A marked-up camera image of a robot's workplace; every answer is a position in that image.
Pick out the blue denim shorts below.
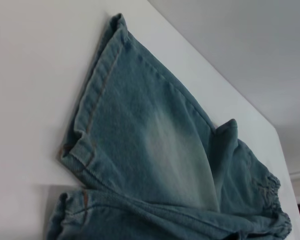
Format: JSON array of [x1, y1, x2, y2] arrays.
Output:
[[43, 12, 293, 240]]

